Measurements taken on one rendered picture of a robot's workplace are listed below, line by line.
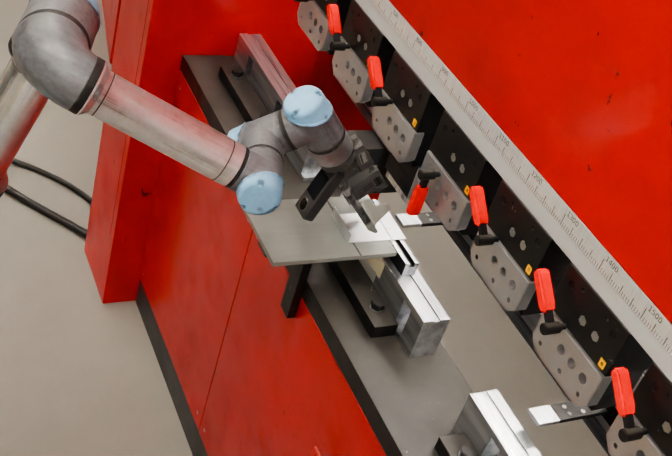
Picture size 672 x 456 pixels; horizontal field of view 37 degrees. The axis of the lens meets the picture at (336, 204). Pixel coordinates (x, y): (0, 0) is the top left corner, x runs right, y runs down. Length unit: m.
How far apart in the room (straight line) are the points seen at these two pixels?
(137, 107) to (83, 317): 1.58
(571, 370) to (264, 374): 0.92
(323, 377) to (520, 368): 1.50
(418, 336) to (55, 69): 0.82
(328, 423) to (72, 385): 1.09
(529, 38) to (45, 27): 0.73
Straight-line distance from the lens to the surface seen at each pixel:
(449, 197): 1.77
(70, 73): 1.59
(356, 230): 1.99
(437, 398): 1.91
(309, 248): 1.92
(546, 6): 1.57
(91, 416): 2.87
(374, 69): 1.92
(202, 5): 2.62
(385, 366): 1.92
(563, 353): 1.57
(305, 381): 2.09
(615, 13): 1.46
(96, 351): 3.03
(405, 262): 1.96
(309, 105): 1.73
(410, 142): 1.87
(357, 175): 1.88
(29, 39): 1.62
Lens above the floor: 2.17
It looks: 35 degrees down
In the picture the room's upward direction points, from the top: 18 degrees clockwise
